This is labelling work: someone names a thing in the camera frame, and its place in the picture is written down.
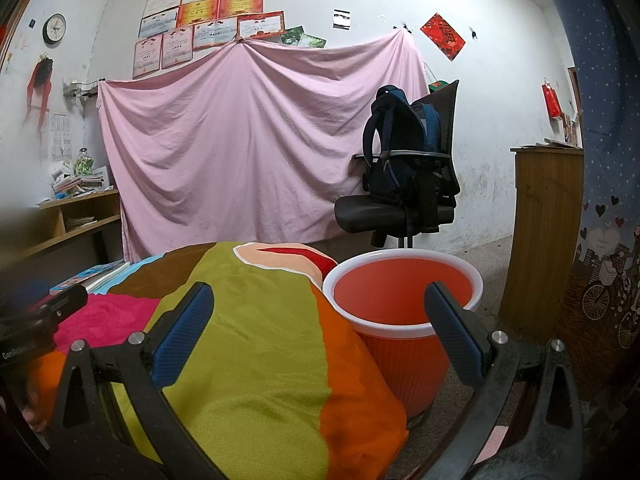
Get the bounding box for wooden cabinet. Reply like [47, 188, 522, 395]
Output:
[499, 144, 586, 331]

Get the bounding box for round wall clock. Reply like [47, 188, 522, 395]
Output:
[42, 13, 67, 45]

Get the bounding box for red scarf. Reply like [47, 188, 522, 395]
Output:
[22, 55, 55, 131]

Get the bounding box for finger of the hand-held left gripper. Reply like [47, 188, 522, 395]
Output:
[47, 285, 88, 328]

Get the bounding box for wooden shelf unit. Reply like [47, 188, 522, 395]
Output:
[0, 189, 123, 261]

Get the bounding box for dark blue backpack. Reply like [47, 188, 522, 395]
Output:
[362, 85, 443, 196]

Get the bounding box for group of wall certificates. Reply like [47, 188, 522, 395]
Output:
[131, 0, 316, 80]

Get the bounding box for stack of books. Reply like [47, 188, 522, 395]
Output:
[50, 160, 115, 200]

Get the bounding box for red diamond wall poster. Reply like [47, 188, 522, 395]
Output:
[420, 12, 467, 62]

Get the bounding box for blue patterned curtain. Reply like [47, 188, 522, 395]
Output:
[532, 0, 640, 401]

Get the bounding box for wire wall rack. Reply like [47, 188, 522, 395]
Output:
[62, 79, 101, 98]

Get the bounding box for wall calendar sheets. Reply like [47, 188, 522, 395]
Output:
[49, 112, 73, 160]

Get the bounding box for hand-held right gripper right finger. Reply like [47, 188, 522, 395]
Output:
[424, 281, 585, 480]

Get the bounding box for pink hanging sheet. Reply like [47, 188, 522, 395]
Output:
[97, 27, 431, 263]

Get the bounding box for green photo prints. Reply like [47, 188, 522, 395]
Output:
[281, 26, 328, 50]

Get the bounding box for red hanging bag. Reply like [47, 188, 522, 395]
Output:
[541, 80, 563, 120]

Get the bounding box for glass candy jar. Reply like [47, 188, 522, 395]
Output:
[74, 147, 96, 177]

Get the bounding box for colourful patchwork blanket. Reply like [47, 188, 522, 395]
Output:
[30, 241, 408, 480]

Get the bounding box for person's left hand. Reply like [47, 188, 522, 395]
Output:
[22, 377, 51, 432]

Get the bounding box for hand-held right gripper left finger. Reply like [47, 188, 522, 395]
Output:
[49, 282, 221, 480]

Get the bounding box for black office chair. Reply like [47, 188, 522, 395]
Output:
[334, 79, 461, 250]

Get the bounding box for blue comic book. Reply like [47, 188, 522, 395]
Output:
[50, 260, 131, 296]

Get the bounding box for orange plastic bin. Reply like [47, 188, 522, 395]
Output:
[322, 247, 485, 418]

